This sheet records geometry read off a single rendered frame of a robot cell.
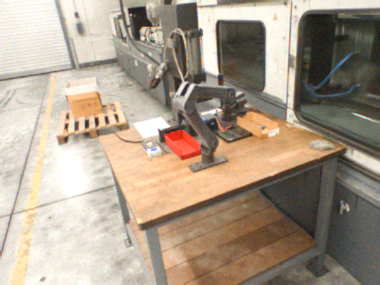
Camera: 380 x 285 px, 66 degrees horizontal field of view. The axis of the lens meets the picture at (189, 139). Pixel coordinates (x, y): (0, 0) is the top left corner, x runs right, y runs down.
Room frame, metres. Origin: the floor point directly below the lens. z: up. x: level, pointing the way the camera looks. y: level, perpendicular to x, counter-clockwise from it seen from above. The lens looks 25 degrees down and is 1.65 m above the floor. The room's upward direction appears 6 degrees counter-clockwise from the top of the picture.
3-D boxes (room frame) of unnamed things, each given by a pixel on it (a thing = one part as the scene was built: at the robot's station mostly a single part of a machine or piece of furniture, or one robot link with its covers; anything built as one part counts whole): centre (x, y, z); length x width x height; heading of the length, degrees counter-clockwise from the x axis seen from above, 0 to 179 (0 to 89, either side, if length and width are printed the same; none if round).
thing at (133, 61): (7.49, 0.76, 0.49); 5.51 x 1.02 x 0.97; 19
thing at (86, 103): (4.81, 1.66, 0.40); 0.67 x 0.60 x 0.50; 14
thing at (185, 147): (1.49, 0.04, 0.93); 0.25 x 0.12 x 0.06; 22
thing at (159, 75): (1.93, 0.14, 1.25); 0.19 x 0.07 x 0.19; 112
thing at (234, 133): (1.60, -0.27, 0.91); 0.17 x 0.16 x 0.02; 112
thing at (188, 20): (1.84, -0.03, 1.44); 0.17 x 0.13 x 0.42; 22
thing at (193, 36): (1.72, -0.07, 1.37); 0.11 x 0.09 x 0.30; 112
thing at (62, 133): (4.53, 1.54, 0.07); 1.20 x 1.00 x 0.14; 16
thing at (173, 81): (1.96, 0.02, 1.28); 0.14 x 0.12 x 0.75; 112
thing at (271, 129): (1.64, -0.42, 0.93); 0.25 x 0.13 x 0.08; 22
